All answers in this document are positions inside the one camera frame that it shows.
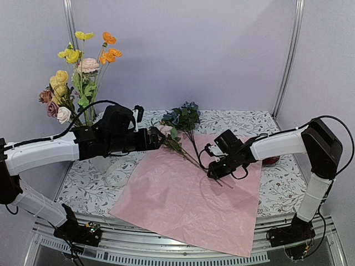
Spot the artificial flower bouquet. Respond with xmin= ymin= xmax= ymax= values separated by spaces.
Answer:
xmin=151 ymin=119 xmax=234 ymax=189

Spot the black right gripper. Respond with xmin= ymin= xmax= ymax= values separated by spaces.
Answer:
xmin=207 ymin=151 xmax=239 ymax=180

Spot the pale yellow rose stem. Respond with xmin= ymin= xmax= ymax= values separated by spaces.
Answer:
xmin=49 ymin=70 xmax=74 ymax=109

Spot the cream printed ribbon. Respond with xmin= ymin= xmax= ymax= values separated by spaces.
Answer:
xmin=104 ymin=158 xmax=136 ymax=187

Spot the aluminium front rail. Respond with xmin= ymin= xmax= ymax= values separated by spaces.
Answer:
xmin=25 ymin=214 xmax=348 ymax=265

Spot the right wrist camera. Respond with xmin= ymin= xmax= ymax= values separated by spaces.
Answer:
xmin=205 ymin=144 xmax=225 ymax=158

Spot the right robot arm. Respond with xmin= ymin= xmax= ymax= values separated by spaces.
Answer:
xmin=207 ymin=117 xmax=343 ymax=242

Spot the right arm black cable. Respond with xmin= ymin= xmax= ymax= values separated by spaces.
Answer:
xmin=198 ymin=115 xmax=355 ymax=250

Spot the white ribbed ceramic vase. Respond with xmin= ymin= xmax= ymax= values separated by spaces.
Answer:
xmin=90 ymin=156 xmax=111 ymax=173

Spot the floral patterned tablecloth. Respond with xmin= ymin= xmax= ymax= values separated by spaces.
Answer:
xmin=55 ymin=110 xmax=306 ymax=217

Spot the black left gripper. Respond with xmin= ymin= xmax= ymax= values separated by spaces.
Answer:
xmin=107 ymin=126 xmax=166 ymax=153

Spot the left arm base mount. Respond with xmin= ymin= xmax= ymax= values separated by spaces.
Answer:
xmin=53 ymin=203 xmax=102 ymax=247

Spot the bright yellow poppy stem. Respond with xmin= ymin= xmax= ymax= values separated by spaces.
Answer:
xmin=49 ymin=43 xmax=100 ymax=126

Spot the left aluminium frame post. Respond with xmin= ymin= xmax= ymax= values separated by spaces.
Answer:
xmin=62 ymin=0 xmax=97 ymax=119

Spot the blue hydrangea flower stem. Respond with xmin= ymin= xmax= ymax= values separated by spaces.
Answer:
xmin=161 ymin=101 xmax=200 ymax=155

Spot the pink peony flower stem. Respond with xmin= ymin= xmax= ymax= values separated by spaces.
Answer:
xmin=76 ymin=58 xmax=100 ymax=78

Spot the aluminium frame post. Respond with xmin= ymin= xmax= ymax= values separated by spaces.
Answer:
xmin=62 ymin=0 xmax=97 ymax=119
xmin=272 ymin=0 xmax=305 ymax=120

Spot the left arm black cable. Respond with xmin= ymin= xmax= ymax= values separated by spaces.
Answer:
xmin=0 ymin=99 xmax=120 ymax=214

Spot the right aluminium frame post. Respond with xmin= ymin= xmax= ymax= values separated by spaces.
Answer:
xmin=272 ymin=0 xmax=305 ymax=120

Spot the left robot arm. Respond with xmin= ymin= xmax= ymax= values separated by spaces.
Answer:
xmin=1 ymin=101 xmax=165 ymax=241

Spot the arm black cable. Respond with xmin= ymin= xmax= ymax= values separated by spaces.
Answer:
xmin=0 ymin=99 xmax=120 ymax=214
xmin=198 ymin=115 xmax=355 ymax=250

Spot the mauve and white rose stem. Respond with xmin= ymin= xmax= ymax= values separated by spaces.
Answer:
xmin=39 ymin=88 xmax=77 ymax=124

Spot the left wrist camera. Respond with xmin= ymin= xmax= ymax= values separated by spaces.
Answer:
xmin=133 ymin=105 xmax=144 ymax=132

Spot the orange poppy flower stem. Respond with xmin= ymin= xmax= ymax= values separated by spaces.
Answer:
xmin=92 ymin=32 xmax=122 ymax=100

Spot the red striped bowl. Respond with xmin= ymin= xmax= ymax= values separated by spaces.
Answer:
xmin=262 ymin=156 xmax=280 ymax=166

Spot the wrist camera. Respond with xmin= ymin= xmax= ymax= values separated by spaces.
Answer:
xmin=205 ymin=144 xmax=225 ymax=158
xmin=133 ymin=105 xmax=144 ymax=132

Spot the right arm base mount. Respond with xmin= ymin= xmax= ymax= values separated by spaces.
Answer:
xmin=266 ymin=215 xmax=316 ymax=247

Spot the pink wrapping paper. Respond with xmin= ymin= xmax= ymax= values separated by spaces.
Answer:
xmin=110 ymin=148 xmax=261 ymax=257

